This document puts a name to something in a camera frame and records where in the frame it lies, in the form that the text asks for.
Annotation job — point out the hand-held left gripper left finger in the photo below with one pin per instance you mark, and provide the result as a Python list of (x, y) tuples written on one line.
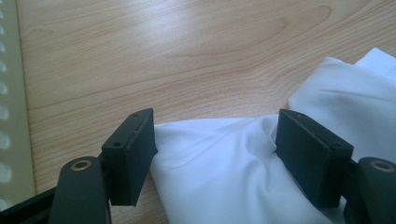
[(130, 161)]

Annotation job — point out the white t-shirt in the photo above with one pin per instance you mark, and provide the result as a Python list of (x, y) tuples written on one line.
[(218, 161)]

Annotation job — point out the green plastic basket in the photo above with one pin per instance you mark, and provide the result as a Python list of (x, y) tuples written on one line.
[(12, 109)]

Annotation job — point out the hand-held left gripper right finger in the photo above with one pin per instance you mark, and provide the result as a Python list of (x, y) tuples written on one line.
[(314, 161)]

